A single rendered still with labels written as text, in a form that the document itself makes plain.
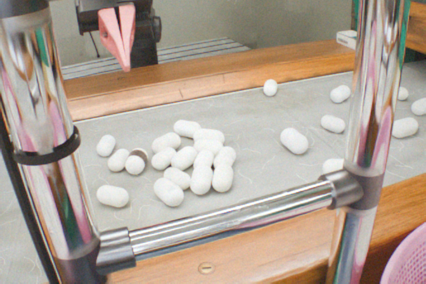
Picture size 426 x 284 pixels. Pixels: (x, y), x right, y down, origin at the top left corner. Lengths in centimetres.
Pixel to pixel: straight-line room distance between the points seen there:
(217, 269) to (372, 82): 16
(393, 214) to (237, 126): 24
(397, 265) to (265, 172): 18
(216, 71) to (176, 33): 202
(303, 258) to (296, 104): 31
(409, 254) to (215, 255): 14
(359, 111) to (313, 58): 48
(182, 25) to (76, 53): 69
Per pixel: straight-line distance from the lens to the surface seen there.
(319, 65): 67
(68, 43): 248
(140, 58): 86
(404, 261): 30
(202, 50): 106
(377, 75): 19
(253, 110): 54
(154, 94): 57
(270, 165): 42
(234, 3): 276
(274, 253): 29
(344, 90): 57
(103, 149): 45
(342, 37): 76
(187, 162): 41
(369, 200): 22
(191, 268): 28
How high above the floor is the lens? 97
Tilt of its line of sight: 27 degrees down
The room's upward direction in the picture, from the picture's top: 3 degrees counter-clockwise
